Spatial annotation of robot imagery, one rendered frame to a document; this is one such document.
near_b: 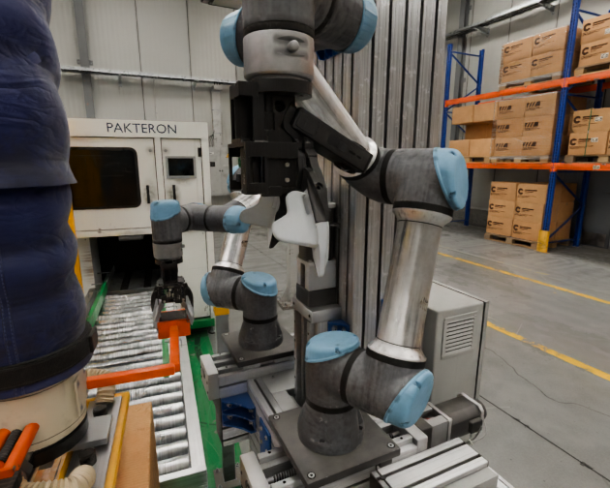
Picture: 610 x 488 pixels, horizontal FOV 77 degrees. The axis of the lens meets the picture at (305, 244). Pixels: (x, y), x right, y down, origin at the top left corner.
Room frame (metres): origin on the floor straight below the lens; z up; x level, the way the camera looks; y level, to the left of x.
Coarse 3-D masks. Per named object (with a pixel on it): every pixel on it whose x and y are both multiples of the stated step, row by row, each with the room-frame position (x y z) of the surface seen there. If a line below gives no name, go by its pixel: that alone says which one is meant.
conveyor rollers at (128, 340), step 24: (120, 312) 2.68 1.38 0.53; (144, 312) 2.66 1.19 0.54; (120, 336) 2.27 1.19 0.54; (144, 336) 2.25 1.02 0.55; (96, 360) 1.98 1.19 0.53; (120, 360) 1.95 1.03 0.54; (144, 360) 1.99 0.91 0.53; (120, 384) 1.71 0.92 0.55; (144, 384) 1.74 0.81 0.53; (168, 384) 1.71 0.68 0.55; (168, 408) 1.53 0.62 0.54; (168, 432) 1.37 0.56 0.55; (168, 456) 1.27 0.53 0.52
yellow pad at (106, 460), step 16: (128, 400) 0.83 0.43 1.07; (112, 432) 0.71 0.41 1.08; (96, 448) 0.66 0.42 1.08; (112, 448) 0.66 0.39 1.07; (64, 464) 0.62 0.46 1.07; (80, 464) 0.61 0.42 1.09; (96, 464) 0.62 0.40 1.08; (112, 464) 0.62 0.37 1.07; (96, 480) 0.58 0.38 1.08; (112, 480) 0.59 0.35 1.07
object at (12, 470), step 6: (6, 468) 0.46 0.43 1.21; (12, 468) 0.46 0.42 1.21; (0, 474) 0.46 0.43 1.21; (6, 474) 0.46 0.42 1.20; (12, 474) 0.46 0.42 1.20; (18, 474) 0.46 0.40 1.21; (0, 480) 0.45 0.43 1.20; (6, 480) 0.45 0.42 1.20; (12, 480) 0.45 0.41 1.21; (18, 480) 0.45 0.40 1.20; (0, 486) 0.44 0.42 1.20; (6, 486) 0.44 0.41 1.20; (12, 486) 0.44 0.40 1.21; (18, 486) 0.45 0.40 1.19
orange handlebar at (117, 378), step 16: (176, 336) 0.92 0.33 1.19; (176, 352) 0.83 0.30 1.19; (144, 368) 0.76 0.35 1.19; (160, 368) 0.76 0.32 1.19; (176, 368) 0.78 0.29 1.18; (96, 384) 0.72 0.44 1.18; (112, 384) 0.73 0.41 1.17; (0, 432) 0.56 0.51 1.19; (32, 432) 0.57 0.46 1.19; (0, 448) 0.53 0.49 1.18; (16, 448) 0.52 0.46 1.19; (16, 464) 0.50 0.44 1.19
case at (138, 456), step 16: (128, 416) 0.93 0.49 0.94; (144, 416) 0.93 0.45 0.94; (128, 432) 0.87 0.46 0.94; (144, 432) 0.87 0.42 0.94; (128, 448) 0.81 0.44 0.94; (144, 448) 0.81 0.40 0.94; (128, 464) 0.76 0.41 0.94; (144, 464) 0.76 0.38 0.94; (128, 480) 0.72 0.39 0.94; (144, 480) 0.72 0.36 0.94
